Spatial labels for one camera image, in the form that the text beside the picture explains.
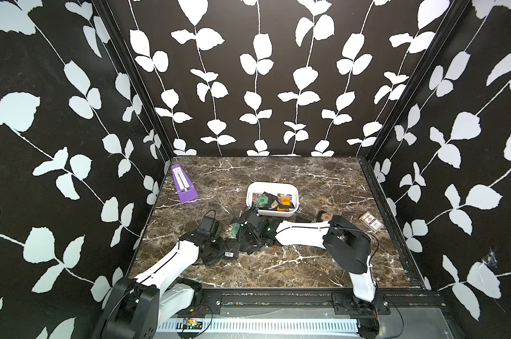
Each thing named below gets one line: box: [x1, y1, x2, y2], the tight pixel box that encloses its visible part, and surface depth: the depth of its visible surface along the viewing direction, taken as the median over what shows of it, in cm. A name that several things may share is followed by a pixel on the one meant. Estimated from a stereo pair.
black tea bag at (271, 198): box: [259, 191, 281, 210], surface depth 100 cm
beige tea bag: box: [320, 212, 334, 222], surface depth 100 cm
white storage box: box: [245, 181, 300, 217], surface depth 103 cm
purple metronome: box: [170, 163, 200, 204], surface depth 100 cm
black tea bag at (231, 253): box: [223, 238, 240, 262], surface depth 88 cm
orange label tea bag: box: [277, 193, 293, 207], surface depth 103 cm
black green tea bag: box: [254, 193, 269, 209], surface depth 100 cm
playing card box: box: [358, 211, 385, 234], surface depth 96 cm
